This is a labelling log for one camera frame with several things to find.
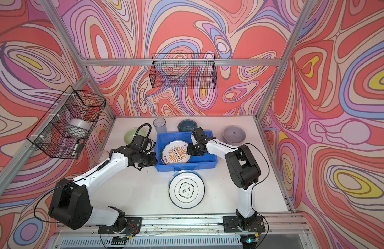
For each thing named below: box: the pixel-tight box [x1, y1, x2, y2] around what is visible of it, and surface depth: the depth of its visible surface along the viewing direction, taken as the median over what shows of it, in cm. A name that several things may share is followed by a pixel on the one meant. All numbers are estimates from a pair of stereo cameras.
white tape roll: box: [67, 118, 92, 138], surface depth 73 cm
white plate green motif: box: [168, 169, 206, 210], surface depth 85 cm
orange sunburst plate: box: [160, 140, 192, 165], surface depth 98 cm
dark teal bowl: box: [177, 119, 198, 133], surface depth 110 cm
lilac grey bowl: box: [223, 125, 246, 147], surface depth 107 cm
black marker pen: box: [71, 138, 80, 157], surface depth 74 cm
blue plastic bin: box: [155, 130, 218, 172], surface depth 93 cm
